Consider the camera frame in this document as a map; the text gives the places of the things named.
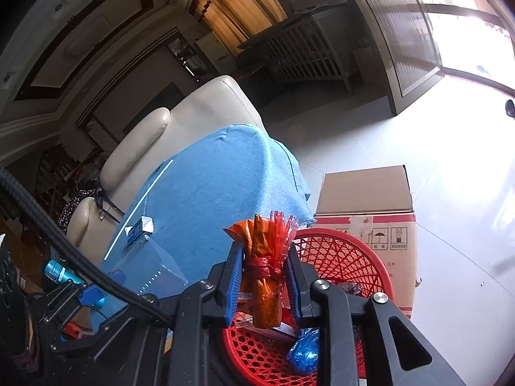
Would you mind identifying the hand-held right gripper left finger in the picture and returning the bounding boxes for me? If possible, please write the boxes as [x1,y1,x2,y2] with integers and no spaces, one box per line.
[86,242,246,386]

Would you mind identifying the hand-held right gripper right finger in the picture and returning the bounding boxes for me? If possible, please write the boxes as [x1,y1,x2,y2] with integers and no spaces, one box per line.
[283,248,468,386]

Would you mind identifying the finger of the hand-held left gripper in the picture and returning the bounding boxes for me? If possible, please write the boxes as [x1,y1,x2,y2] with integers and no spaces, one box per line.
[38,279,107,325]

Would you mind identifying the orange packet with red cellophane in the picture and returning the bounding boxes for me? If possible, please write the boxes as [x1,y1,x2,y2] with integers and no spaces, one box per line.
[223,210,301,329]

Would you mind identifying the red and white medicine box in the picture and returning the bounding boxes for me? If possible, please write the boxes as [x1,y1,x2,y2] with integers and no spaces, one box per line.
[235,289,301,341]

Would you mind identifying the blue plastic bag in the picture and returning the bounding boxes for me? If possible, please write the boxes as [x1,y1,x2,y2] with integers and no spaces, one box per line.
[286,327,321,375]

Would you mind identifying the red plastic basket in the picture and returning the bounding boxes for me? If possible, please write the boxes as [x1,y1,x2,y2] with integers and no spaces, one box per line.
[221,228,395,386]

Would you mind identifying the teal metal bottle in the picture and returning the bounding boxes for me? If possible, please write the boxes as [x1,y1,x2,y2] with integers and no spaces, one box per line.
[44,260,88,287]

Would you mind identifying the clear plastic packaging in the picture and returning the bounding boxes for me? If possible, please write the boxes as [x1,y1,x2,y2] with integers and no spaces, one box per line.
[102,233,190,295]

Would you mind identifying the crumpled blue drink carton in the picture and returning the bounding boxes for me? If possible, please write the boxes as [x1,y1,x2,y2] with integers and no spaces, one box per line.
[126,216,155,247]

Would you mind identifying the dark floral cloth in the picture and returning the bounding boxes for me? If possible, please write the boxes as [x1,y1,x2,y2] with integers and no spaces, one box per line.
[57,188,99,234]

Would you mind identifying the thin white stick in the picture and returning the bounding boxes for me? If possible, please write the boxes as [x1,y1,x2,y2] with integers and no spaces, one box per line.
[104,159,174,261]

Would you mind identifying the blue tablecloth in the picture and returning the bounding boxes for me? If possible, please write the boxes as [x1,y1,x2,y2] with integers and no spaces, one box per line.
[90,124,315,330]

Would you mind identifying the cardboard box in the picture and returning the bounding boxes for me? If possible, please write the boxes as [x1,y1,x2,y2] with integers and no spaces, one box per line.
[314,165,417,319]

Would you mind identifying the wooden staircase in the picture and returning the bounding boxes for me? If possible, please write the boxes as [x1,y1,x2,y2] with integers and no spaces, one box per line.
[34,145,106,207]

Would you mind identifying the cream leather sofa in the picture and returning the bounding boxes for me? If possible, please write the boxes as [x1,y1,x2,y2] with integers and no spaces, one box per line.
[66,74,268,247]

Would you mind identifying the black television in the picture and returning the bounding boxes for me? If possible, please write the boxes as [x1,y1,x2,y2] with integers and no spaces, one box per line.
[86,81,186,139]

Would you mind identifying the dark wooden crib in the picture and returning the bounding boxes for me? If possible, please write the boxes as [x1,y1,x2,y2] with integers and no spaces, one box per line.
[237,12,351,90]

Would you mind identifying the white standing air conditioner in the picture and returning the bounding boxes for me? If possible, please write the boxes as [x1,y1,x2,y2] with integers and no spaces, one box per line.
[197,32,236,73]

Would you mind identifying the dark display shelf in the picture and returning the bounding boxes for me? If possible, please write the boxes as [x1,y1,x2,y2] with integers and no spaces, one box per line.
[167,36,211,78]

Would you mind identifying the brown wooden door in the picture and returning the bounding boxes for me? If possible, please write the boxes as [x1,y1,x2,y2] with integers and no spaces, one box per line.
[326,0,443,115]

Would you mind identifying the orange curtains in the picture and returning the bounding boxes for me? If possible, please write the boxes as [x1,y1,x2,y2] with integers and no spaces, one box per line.
[189,0,289,46]

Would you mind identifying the black braided cable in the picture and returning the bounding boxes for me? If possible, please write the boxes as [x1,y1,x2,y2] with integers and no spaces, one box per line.
[0,167,170,325]

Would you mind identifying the dark bag strap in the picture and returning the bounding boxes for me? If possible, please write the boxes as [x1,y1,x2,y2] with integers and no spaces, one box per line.
[96,187,124,223]

